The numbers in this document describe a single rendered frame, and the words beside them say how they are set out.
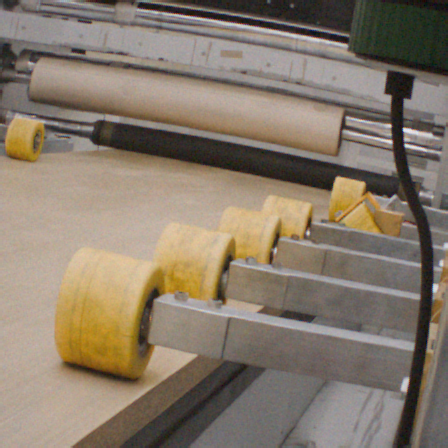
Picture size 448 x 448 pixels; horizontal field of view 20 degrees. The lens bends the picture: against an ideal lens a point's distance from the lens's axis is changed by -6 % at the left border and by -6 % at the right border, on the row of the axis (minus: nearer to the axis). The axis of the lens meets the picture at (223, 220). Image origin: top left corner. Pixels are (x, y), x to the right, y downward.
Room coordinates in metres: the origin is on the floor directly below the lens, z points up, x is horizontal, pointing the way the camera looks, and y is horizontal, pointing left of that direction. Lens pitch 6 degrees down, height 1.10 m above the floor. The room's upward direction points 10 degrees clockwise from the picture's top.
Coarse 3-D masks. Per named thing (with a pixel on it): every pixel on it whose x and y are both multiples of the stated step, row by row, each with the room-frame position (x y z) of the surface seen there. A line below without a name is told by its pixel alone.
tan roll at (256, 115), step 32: (64, 64) 3.23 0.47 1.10; (32, 96) 3.24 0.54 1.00; (64, 96) 3.21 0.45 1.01; (96, 96) 3.19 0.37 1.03; (128, 96) 3.17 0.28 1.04; (160, 96) 3.16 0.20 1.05; (192, 96) 3.15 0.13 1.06; (224, 96) 3.14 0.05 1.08; (256, 96) 3.14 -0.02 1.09; (224, 128) 3.15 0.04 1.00; (256, 128) 3.12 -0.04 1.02; (288, 128) 3.10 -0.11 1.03; (320, 128) 3.09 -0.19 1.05; (352, 128) 3.13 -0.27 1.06
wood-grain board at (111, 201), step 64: (0, 192) 1.79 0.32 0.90; (64, 192) 1.96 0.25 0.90; (128, 192) 2.15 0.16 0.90; (192, 192) 2.37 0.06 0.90; (256, 192) 2.65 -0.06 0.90; (0, 256) 1.23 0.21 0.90; (64, 256) 1.31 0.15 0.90; (128, 256) 1.41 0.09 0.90; (0, 320) 0.93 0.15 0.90; (0, 384) 0.74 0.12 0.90; (64, 384) 0.78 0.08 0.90; (128, 384) 0.81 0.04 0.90; (192, 384) 0.95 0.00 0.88
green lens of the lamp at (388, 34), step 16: (368, 16) 0.50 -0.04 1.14; (384, 16) 0.50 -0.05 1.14; (400, 16) 0.49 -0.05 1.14; (416, 16) 0.49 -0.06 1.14; (432, 16) 0.49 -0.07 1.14; (352, 32) 0.52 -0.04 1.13; (368, 32) 0.50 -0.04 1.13; (384, 32) 0.50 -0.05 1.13; (400, 32) 0.49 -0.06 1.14; (416, 32) 0.49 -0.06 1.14; (432, 32) 0.49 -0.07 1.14; (352, 48) 0.51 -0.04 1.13; (368, 48) 0.50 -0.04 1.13; (384, 48) 0.50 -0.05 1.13; (400, 48) 0.49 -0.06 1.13; (416, 48) 0.49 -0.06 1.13; (432, 48) 0.49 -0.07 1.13; (432, 64) 0.49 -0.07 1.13
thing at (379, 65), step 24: (360, 0) 0.52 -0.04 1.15; (384, 0) 0.50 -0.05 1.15; (408, 0) 0.50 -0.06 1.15; (408, 72) 0.50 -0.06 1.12; (432, 72) 0.50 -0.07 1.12; (408, 96) 0.52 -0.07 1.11; (408, 168) 0.52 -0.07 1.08; (408, 192) 0.52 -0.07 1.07; (432, 264) 0.51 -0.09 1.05; (432, 288) 0.51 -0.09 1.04; (408, 384) 0.51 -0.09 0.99; (408, 408) 0.51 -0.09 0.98; (408, 432) 0.51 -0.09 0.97
